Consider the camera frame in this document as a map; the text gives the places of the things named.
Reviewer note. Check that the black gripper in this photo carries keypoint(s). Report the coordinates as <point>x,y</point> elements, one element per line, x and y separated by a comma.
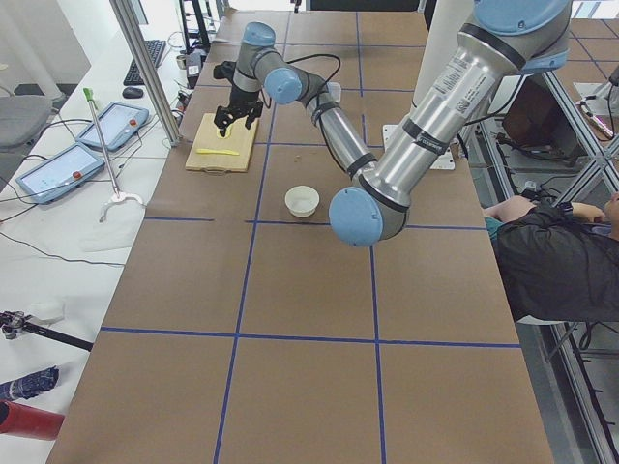
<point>239,101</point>

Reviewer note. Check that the clear plastic egg box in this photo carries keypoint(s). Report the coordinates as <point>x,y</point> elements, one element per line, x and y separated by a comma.
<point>334,89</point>

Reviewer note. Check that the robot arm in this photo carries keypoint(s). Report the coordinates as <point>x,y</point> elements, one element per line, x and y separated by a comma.
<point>499,38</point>

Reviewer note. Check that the wooden cutting board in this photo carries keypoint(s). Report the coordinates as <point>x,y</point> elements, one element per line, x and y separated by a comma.
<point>241,140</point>

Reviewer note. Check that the yellow plastic knife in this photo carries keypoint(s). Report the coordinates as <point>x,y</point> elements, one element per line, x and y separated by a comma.
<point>216,152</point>

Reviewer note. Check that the white round bowl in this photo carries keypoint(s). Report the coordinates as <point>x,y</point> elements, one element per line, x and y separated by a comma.
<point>301,201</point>

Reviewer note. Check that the black computer mouse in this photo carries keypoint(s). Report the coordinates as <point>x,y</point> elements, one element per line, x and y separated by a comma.
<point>132,93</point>

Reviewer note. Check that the far teach pendant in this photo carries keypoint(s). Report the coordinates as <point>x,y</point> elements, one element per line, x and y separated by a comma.
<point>119,122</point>

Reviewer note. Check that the teach pendant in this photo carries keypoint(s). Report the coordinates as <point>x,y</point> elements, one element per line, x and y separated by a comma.
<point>60,174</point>
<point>119,122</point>

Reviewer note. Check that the reacher grabber stick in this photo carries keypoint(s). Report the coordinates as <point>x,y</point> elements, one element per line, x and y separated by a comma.
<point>118,196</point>

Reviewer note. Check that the near teach pendant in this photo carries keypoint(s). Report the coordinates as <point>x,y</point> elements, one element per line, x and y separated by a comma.
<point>60,174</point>

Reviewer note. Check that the black tripod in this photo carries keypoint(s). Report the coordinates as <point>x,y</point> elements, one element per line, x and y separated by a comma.
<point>14,324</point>

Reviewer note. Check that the folded blue umbrella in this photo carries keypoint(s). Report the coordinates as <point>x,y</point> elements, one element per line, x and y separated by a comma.
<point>30,385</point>

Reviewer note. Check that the seated person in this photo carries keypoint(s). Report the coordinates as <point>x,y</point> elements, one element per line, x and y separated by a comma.
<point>557,263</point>

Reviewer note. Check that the aluminium frame post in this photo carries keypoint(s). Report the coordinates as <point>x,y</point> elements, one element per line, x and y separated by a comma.
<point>129,26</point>

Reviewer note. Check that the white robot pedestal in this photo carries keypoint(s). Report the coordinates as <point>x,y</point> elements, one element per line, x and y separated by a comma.
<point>447,19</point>

